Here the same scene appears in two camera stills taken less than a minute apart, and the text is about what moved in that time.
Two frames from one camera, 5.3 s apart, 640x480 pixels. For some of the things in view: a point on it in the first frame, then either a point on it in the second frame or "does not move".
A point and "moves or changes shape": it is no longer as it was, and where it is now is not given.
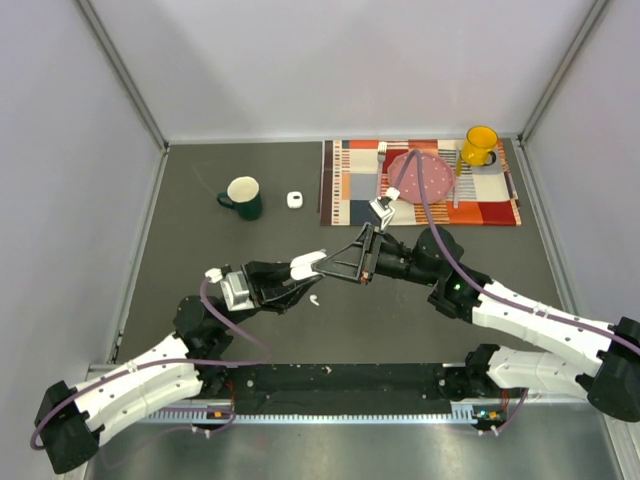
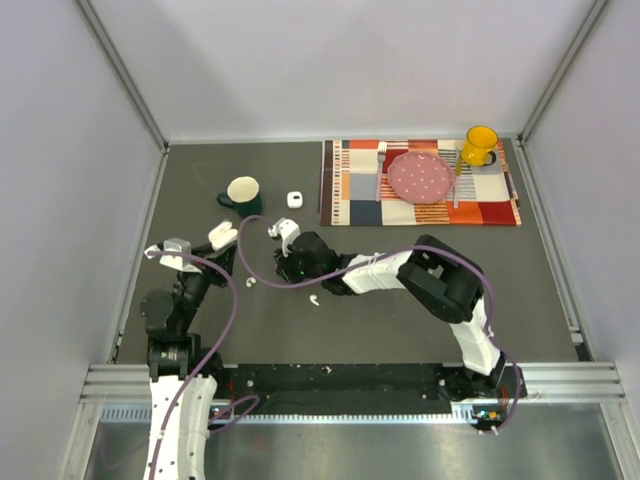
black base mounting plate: [339, 389] does not move
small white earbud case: [294, 199] does not move
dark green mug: [243, 194] does not move
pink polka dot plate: [438, 174] does not move
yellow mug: [479, 143] does not move
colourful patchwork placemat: [354, 173] does not move
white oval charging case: [301, 266] moves or changes shape
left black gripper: [265, 282] to [223, 257]
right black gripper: [350, 263] to [285, 267]
